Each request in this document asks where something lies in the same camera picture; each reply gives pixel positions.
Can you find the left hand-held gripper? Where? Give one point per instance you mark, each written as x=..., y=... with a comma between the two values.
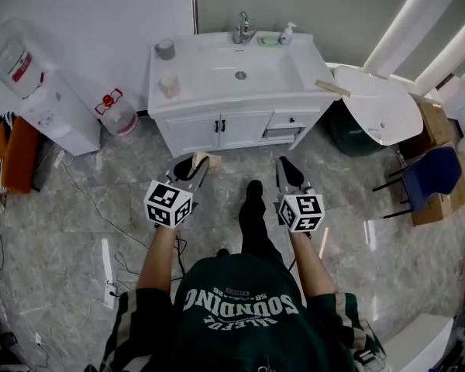
x=167, y=204

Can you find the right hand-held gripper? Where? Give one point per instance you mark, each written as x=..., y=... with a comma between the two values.
x=301, y=212

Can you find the white ceramic sink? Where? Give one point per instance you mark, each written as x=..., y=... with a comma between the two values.
x=232, y=70

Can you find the grey cup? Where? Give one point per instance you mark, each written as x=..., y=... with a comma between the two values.
x=165, y=49

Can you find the person's left forearm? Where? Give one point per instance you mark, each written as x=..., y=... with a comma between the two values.
x=157, y=258

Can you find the person's right forearm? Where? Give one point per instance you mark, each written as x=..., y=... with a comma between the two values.
x=312, y=264

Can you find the metal sink drain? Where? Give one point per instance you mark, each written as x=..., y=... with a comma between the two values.
x=240, y=75

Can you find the beige wooden block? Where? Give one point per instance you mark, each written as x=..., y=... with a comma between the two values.
x=211, y=162

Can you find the person's black-trousered leg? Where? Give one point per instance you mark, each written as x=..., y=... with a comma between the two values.
x=255, y=219

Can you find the white vanity cabinet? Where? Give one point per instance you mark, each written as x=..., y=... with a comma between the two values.
x=232, y=128

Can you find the dark green bin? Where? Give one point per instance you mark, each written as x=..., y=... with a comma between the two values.
x=350, y=134

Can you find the translucent plastic container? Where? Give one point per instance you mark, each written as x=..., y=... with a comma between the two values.
x=169, y=86

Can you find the clear water jug red cap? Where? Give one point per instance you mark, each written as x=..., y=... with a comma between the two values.
x=117, y=111

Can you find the beige wooden stick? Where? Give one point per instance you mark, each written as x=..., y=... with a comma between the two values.
x=332, y=88

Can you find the green soap dish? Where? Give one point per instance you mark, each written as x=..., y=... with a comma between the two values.
x=267, y=41

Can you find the white soap pump bottle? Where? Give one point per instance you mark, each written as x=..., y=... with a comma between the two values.
x=286, y=34

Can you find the blue chair black legs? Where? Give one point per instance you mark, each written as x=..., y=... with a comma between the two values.
x=430, y=180

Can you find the white water dispenser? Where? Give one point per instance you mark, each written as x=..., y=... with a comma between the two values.
x=60, y=118

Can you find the white power strip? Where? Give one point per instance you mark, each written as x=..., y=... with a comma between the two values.
x=109, y=293

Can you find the brown cardboard box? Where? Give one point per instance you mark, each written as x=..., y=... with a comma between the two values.
x=430, y=130
x=441, y=202

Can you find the person's green printed shirt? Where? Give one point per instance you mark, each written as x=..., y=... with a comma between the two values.
x=240, y=316

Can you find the chrome faucet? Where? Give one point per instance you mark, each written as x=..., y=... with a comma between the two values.
x=243, y=28

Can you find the orange striped fabric pile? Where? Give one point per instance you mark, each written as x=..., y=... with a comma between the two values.
x=7, y=153

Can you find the clear water bottle red label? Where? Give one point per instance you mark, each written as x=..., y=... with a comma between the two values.
x=17, y=58

